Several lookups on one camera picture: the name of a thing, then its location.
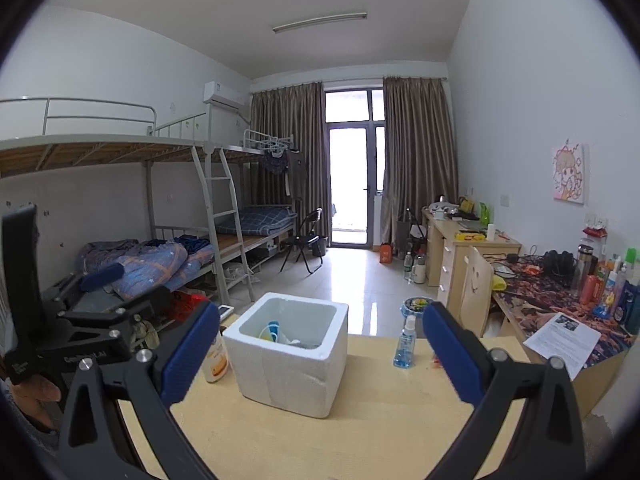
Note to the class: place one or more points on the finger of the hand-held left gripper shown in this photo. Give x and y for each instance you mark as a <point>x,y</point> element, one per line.
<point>102,275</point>
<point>140,307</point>

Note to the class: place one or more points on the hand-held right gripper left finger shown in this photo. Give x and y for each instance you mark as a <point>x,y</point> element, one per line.
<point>192,350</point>

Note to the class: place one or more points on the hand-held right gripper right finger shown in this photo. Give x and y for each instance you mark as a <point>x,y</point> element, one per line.
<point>450,350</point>

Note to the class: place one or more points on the blue face mask bundle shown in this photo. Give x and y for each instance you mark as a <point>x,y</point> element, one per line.
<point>274,331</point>

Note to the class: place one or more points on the white foam box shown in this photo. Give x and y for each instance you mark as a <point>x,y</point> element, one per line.
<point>290,380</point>

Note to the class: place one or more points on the person's left hand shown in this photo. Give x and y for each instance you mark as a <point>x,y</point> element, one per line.
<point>42,395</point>

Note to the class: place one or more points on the pale cloth bundle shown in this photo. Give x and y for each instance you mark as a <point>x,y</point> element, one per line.
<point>145,332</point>

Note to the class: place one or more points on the white lotion pump bottle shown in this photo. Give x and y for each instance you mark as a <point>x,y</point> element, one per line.
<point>217,360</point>

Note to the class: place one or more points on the blue patterned quilt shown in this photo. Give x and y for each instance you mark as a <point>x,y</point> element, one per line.
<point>150,265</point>

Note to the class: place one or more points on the blue spray bottle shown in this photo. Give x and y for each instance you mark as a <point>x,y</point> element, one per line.
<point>405,350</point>

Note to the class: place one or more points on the red bag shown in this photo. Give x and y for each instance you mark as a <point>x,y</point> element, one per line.
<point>190,305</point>

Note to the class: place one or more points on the wooden chair with smiley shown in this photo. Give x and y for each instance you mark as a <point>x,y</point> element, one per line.
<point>475,285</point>

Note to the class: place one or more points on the yellow cloth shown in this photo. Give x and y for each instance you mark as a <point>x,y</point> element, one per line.
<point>500,282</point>

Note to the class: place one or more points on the wooden desk with drawers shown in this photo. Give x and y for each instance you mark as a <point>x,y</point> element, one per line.
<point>450,265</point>

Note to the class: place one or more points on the white jug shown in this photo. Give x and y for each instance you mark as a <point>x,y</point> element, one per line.
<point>420,270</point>

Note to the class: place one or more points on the plastic water bottle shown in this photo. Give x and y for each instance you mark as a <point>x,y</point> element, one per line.
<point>408,266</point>

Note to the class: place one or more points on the patterned desk mat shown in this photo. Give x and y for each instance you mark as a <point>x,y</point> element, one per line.
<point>530,300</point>

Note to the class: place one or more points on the printed paper sheet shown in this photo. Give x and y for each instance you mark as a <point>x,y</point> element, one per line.
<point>562,342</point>

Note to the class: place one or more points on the flat yellow box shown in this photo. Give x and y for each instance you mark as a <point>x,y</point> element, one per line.
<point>471,236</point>

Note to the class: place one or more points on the orange bag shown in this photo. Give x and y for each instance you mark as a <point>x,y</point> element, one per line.
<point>386,252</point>

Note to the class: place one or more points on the white cup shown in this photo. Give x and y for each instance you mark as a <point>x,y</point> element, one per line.
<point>491,232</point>

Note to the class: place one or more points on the black tripod stand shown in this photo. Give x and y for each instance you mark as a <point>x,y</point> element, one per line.
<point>412,230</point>

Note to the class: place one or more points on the white bunk ladder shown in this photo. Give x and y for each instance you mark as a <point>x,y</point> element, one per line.
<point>222,210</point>

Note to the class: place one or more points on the metal bunk bed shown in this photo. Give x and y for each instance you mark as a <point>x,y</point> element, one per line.
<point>75,150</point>
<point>260,137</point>

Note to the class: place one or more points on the black headphones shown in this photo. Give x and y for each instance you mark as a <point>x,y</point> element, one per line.
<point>557,262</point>

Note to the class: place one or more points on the green bag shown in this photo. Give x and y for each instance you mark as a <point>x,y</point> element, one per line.
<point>483,214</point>

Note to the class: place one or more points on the yellow bag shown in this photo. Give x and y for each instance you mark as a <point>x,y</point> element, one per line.
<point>467,205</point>

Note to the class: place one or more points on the blue checked mattress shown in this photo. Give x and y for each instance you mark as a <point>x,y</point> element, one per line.
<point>265,220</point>

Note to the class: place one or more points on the plain wooden desk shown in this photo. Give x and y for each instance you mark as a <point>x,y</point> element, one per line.
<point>595,390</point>

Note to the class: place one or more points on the black folding chair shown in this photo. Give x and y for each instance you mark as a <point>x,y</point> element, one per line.
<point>300,240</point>

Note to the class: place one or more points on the row of toiletry bottles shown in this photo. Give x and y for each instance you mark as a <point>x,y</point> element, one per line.
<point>607,290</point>

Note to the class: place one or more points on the brown curtain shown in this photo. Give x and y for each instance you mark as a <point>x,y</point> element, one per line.
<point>420,160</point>
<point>287,160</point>

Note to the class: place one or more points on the glass balcony door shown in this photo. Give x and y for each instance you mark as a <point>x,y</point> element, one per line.
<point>352,180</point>

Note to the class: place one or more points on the hanging dark clothes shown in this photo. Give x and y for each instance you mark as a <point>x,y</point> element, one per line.
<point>277,165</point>

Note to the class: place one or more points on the white air conditioner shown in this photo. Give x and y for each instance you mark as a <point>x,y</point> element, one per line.
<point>222,94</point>

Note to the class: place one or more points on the ceiling tube lamp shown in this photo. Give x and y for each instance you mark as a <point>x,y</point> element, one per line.
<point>320,21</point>

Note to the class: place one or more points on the white wall outlet strip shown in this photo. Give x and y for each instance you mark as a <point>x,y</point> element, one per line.
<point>596,220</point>

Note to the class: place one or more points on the cartoon wall poster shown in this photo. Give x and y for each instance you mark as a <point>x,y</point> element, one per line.
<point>570,175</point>

